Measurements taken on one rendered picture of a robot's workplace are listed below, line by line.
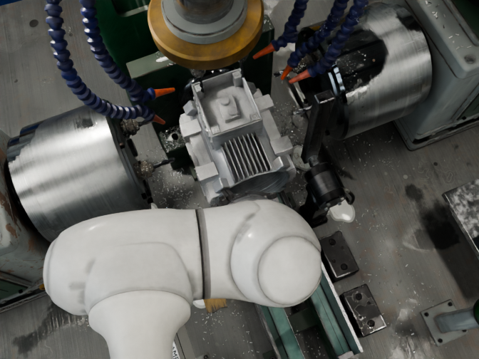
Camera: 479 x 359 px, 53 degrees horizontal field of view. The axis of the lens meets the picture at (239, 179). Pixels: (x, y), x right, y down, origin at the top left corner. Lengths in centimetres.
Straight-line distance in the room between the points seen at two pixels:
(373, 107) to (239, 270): 58
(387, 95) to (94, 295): 69
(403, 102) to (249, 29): 40
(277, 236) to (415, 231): 79
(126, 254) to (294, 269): 17
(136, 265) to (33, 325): 78
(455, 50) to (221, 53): 48
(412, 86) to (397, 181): 32
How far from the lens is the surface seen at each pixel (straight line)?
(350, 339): 102
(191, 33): 73
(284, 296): 48
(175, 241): 50
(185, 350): 88
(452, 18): 106
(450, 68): 103
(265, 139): 94
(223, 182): 89
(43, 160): 91
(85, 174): 89
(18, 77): 149
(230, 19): 73
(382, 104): 99
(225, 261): 50
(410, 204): 124
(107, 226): 51
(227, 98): 92
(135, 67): 97
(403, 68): 99
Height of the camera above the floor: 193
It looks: 69 degrees down
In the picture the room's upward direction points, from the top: 5 degrees counter-clockwise
